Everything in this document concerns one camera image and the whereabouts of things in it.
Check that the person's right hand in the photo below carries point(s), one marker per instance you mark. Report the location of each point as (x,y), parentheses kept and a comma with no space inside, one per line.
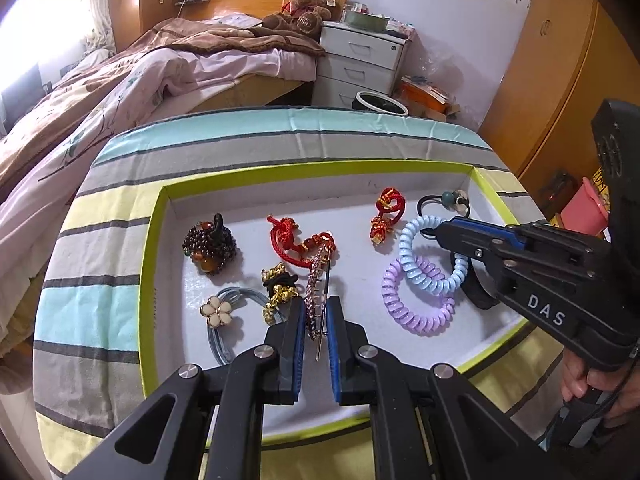
(575,380)

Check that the orange cardboard boxes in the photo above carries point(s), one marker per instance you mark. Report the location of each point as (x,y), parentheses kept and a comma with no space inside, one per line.
(425,100)

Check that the pink plastic bucket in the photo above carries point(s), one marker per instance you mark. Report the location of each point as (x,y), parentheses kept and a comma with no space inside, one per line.
(585,207)

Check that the white trash bin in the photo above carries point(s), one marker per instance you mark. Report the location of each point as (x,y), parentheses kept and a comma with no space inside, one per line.
(380,104)

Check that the dark beaded grape ornament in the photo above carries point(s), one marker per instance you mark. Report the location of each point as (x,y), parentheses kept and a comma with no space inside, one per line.
(210,247)

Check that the brown patterned quilt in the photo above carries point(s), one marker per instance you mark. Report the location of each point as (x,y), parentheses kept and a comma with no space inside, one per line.
(55,110)

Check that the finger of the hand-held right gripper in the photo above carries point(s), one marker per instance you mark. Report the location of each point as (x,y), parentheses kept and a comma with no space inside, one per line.
(465,245)
(495,236)

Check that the red knot gold charm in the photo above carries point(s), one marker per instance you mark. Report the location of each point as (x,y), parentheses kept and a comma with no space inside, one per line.
(387,200)

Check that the brown teddy bear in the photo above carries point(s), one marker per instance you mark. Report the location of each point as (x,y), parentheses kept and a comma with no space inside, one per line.
(300,15)

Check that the thick black hair band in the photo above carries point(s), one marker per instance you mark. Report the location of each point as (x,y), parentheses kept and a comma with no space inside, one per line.
(472,290)

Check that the window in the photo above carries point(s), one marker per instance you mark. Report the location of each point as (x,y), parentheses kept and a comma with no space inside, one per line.
(35,15)

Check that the wooden wardrobe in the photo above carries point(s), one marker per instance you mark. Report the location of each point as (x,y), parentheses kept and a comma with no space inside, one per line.
(150,0)

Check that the striped bed sheet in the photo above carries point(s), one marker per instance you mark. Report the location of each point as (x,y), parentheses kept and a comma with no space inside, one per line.
(100,260)

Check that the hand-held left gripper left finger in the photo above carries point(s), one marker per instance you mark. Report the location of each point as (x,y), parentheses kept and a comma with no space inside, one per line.
(299,350)

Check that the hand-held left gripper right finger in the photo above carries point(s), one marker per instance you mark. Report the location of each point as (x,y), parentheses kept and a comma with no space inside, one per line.
(334,355)

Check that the green basin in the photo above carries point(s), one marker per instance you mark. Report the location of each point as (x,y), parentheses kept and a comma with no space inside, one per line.
(365,20)

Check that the patterned curtain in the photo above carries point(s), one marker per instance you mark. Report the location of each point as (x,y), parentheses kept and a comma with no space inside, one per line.
(97,10)

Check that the pink rhinestone hair clip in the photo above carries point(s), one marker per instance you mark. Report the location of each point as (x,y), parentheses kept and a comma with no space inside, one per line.
(315,280)

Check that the pink duvet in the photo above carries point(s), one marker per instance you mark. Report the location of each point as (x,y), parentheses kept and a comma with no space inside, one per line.
(175,72)

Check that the large wooden closet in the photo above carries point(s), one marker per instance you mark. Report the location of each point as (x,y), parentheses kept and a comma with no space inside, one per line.
(555,85)

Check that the green cardboard box tray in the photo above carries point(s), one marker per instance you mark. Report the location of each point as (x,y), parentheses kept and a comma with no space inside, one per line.
(350,195)

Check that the clear plastic bag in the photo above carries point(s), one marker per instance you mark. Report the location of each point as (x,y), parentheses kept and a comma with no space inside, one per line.
(440,55)

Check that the white drawer cabinet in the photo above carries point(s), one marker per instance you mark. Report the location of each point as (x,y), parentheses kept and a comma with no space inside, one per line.
(355,65)

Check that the brown fleece blanket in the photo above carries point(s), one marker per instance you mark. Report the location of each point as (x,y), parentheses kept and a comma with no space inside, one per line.
(225,35)

